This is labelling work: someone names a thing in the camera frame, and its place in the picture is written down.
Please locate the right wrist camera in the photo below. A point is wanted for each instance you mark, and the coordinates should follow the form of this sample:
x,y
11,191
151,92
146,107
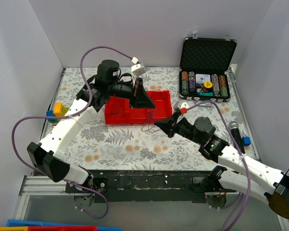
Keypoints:
x,y
181,106

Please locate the yellow storage bin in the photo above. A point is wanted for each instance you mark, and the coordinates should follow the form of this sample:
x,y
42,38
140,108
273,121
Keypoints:
x,y
22,228

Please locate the red three-compartment tray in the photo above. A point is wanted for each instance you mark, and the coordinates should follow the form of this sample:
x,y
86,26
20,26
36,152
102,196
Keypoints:
x,y
118,111

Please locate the black microphone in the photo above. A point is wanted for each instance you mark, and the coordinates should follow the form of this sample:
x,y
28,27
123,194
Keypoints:
x,y
234,128

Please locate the yellow dealer chip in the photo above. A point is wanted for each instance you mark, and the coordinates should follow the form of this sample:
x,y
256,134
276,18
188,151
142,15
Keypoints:
x,y
208,84

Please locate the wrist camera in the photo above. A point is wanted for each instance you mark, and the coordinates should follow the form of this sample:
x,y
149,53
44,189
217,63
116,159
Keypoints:
x,y
138,69
181,106

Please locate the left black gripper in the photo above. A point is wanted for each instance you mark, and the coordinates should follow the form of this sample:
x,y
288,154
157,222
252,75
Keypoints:
x,y
135,94

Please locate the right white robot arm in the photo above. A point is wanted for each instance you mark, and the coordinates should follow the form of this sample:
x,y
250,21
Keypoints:
x,y
234,171

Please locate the small blue block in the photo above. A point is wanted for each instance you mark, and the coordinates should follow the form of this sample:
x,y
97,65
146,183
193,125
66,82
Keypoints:
x,y
246,141

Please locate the black poker chip case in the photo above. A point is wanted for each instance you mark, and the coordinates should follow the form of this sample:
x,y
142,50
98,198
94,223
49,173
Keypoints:
x,y
205,56

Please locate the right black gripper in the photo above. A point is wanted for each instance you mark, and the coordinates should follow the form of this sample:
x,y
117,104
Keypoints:
x,y
175,125

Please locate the teal card box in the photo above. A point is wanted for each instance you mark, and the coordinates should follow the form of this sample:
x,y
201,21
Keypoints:
x,y
206,94

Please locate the yellow toy brick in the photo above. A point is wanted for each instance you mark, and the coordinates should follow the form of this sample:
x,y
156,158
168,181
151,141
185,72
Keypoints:
x,y
60,110

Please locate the blue toy brick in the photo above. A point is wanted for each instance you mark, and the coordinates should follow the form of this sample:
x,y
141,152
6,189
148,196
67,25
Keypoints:
x,y
51,117

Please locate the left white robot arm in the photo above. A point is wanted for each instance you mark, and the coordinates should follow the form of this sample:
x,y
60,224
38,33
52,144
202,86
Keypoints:
x,y
47,155

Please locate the red storage bin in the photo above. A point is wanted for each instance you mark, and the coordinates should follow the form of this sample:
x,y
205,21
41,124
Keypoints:
x,y
62,228

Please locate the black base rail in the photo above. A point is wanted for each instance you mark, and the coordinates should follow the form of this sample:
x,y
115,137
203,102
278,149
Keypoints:
x,y
153,185

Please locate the playing card deck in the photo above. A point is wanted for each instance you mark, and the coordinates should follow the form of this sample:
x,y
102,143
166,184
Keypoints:
x,y
202,78

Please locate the green toy brick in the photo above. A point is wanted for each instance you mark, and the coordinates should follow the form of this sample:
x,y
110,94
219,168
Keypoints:
x,y
66,111

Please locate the blue storage bin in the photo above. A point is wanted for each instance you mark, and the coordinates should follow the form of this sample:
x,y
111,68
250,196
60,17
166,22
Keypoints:
x,y
19,223

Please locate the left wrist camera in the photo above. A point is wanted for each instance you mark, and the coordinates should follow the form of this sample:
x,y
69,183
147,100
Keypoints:
x,y
138,69

